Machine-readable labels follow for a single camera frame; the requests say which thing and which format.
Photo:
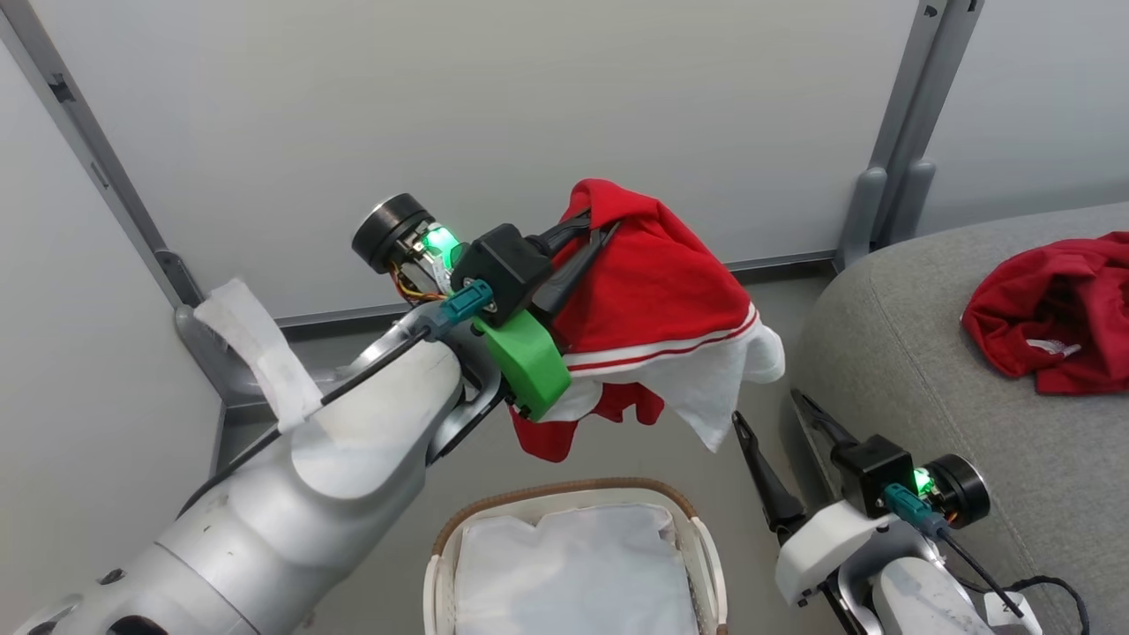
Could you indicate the white laundry basket wicker rim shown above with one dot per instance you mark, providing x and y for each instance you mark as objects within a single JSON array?
[{"x": 710, "y": 551}]

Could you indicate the grey partition post with hinge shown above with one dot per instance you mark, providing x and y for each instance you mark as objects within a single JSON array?
[{"x": 88, "y": 150}]

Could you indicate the white fabric basket liner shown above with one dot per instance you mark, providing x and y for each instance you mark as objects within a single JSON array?
[{"x": 573, "y": 573}]

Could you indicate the red shirt with white trim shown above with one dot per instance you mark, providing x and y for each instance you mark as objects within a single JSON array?
[{"x": 661, "y": 282}]

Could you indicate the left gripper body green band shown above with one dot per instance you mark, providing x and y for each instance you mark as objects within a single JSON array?
[{"x": 503, "y": 269}]

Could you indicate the grey tubular partition foot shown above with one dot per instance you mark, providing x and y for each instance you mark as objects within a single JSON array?
[
  {"x": 863, "y": 212},
  {"x": 216, "y": 362},
  {"x": 913, "y": 198}
]

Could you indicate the grey double partition post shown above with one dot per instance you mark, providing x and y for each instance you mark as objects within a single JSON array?
[{"x": 917, "y": 88}]

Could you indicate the plain red garment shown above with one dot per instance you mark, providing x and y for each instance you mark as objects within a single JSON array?
[{"x": 1058, "y": 309}]

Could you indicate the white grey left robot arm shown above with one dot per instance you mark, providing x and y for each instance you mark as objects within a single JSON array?
[{"x": 353, "y": 459}]

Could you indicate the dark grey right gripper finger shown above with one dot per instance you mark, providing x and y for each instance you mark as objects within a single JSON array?
[
  {"x": 767, "y": 485},
  {"x": 829, "y": 432}
]

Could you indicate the grey fabric sofa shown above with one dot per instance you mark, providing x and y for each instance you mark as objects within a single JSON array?
[{"x": 935, "y": 353}]

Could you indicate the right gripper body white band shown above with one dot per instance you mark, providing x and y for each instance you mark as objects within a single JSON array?
[{"x": 829, "y": 547}]

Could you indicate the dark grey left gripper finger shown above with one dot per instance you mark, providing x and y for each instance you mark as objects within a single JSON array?
[
  {"x": 560, "y": 234},
  {"x": 569, "y": 282}
]

